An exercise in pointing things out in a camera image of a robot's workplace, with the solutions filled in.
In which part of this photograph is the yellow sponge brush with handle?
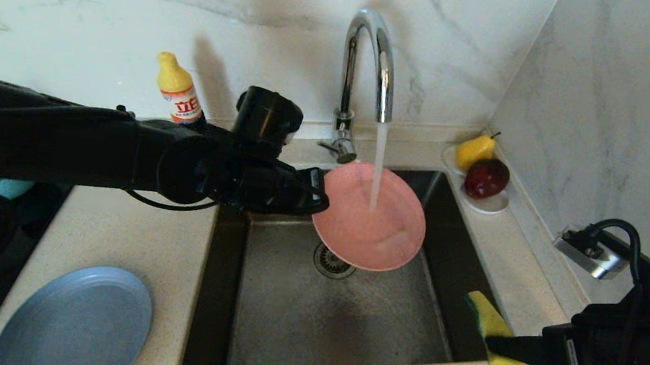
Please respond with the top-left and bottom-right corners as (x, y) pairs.
(458, 290), (531, 365)

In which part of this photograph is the large pink plate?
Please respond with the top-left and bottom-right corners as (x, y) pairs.
(306, 156), (434, 278)

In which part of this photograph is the chrome gooseneck faucet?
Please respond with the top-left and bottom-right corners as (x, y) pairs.
(315, 4), (406, 171)

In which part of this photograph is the yellow-capped orange dish soap bottle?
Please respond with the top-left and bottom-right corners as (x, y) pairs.
(150, 51), (213, 128)

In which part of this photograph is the teal bowl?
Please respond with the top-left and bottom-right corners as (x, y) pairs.
(0, 177), (36, 203)

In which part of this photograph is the stainless steel sink basin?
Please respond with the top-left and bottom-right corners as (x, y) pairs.
(181, 143), (537, 365)

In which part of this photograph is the round metal drain strainer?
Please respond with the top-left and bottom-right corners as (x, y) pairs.
(311, 242), (358, 282)

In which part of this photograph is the small white fruit dish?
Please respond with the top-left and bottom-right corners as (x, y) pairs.
(437, 145), (516, 218)

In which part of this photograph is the yellow pear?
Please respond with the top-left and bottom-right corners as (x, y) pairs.
(455, 128), (502, 176)

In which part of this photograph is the dark red apple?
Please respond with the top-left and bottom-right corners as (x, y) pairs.
(463, 156), (513, 203)

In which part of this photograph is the large blue-grey plate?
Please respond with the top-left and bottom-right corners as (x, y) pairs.
(0, 254), (158, 365)

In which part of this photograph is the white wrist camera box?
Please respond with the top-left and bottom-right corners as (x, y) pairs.
(550, 224), (632, 283)

